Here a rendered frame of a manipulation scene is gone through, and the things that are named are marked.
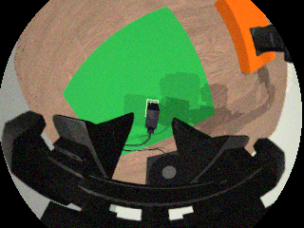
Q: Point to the green circuit board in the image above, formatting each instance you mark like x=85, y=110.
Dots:
x=150, y=60

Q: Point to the black cable with plug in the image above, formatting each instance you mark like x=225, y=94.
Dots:
x=151, y=123

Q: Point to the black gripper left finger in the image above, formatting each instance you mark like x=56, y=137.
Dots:
x=106, y=140

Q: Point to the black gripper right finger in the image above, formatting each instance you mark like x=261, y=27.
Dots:
x=198, y=151

